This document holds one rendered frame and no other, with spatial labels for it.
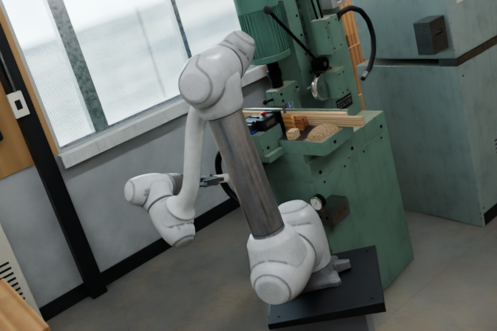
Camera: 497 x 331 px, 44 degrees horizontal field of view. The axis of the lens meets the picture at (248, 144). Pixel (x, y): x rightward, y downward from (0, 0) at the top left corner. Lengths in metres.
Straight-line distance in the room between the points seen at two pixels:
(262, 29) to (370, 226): 1.02
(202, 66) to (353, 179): 1.30
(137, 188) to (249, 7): 0.89
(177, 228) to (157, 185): 0.18
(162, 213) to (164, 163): 1.89
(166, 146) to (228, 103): 2.25
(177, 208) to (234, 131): 0.41
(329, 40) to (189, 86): 1.14
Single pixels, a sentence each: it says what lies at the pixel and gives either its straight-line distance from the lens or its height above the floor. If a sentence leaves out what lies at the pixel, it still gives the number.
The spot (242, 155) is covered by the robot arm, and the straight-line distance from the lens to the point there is 1.70.
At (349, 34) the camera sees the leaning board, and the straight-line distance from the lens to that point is 4.51.
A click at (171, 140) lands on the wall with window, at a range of 3.90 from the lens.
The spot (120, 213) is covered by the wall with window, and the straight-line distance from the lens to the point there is 3.81.
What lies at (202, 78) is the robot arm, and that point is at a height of 1.41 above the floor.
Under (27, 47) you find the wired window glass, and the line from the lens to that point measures 3.60.
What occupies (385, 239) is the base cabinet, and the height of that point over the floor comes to 0.22.
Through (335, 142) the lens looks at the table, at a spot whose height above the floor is 0.87.
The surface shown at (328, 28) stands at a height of 1.26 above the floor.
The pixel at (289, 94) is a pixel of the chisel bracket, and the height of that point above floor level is 1.03.
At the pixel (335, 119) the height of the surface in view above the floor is 0.93.
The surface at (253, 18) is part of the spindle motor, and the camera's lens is 2.53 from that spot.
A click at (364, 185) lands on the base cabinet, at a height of 0.54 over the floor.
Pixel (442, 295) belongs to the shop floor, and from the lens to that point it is 2.99.
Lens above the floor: 1.74
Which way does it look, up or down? 19 degrees down
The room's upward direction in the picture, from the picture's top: 16 degrees counter-clockwise
